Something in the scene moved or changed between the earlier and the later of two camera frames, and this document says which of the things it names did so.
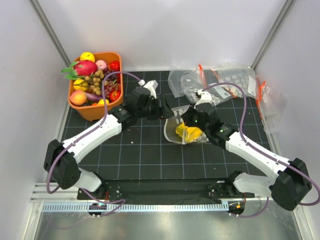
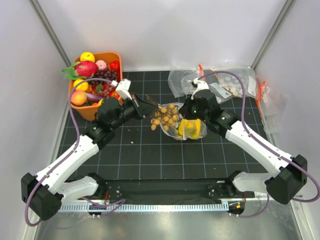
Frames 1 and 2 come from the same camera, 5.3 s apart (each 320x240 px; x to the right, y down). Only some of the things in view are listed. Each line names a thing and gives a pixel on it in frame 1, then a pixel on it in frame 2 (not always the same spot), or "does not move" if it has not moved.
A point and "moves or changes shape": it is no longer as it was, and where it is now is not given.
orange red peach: (77, 97) does not move
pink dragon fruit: (79, 69) does not move
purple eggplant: (93, 97) does not move
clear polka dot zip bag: (176, 131) moves or changes shape
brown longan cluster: (96, 77) → (165, 116)
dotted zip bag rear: (244, 76) does not move
